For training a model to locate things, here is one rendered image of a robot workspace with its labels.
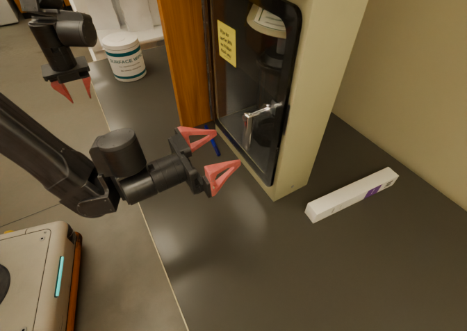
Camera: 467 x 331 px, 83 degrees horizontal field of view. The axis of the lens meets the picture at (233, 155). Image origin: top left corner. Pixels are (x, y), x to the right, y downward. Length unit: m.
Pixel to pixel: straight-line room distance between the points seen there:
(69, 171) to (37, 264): 1.15
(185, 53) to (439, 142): 0.70
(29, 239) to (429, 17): 1.77
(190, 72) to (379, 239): 0.63
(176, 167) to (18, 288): 1.22
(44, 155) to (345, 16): 0.48
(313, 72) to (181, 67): 0.41
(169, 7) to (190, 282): 0.60
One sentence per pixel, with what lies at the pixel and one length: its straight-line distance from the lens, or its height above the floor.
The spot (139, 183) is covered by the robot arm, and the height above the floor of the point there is 1.16.
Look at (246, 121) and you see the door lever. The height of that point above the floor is 1.20.
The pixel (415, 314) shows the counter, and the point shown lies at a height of 0.94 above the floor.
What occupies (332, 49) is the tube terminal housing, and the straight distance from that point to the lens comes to 0.47.
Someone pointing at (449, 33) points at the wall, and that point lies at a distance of 0.79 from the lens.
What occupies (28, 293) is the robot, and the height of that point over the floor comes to 0.28.
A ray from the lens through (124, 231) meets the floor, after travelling 1.83.
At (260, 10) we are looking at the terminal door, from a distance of 0.47.
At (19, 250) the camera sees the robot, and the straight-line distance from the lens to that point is 1.69.
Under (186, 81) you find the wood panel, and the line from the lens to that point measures 0.79.
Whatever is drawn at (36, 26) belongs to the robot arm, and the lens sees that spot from 0.75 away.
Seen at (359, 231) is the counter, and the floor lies 0.94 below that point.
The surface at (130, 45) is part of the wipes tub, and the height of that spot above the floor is 1.08.
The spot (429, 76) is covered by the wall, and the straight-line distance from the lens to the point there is 0.83.
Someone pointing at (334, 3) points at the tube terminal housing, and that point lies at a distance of 0.43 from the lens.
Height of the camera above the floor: 1.51
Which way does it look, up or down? 47 degrees down
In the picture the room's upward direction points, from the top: straight up
